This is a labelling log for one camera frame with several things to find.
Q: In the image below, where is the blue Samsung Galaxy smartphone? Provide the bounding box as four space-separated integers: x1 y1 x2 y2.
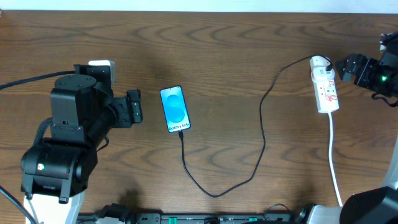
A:
160 85 191 133

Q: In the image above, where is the black USB charging cable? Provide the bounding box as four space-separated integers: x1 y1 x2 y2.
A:
178 54 333 198

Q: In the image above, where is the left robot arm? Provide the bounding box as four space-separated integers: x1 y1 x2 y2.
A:
21 60 143 223

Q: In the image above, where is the white USB charger plug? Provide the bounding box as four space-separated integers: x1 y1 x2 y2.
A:
310 55 333 72

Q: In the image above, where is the white power strip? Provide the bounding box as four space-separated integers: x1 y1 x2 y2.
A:
311 67 340 114

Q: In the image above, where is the white power strip cord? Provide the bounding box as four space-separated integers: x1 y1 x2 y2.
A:
327 112 343 208

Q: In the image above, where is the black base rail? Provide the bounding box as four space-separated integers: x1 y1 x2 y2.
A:
76 203 295 224

